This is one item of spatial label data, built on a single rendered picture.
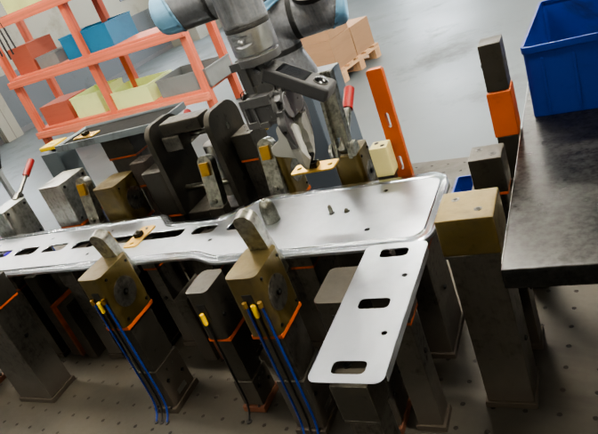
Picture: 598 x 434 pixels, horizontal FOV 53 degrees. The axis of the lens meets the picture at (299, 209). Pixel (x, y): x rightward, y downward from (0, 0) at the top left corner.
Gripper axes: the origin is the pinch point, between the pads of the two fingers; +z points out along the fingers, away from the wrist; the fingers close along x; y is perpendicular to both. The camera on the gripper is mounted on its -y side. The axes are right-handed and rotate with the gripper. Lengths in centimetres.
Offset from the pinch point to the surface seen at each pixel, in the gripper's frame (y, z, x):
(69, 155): 92, -1, -34
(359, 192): -3.5, 11.4, -6.7
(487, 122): 22, 111, -272
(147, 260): 38.2, 11.1, 9.1
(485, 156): -29.3, 3.8, 2.7
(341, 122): -1.5, -0.5, -13.8
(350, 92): -0.8, -2.5, -24.2
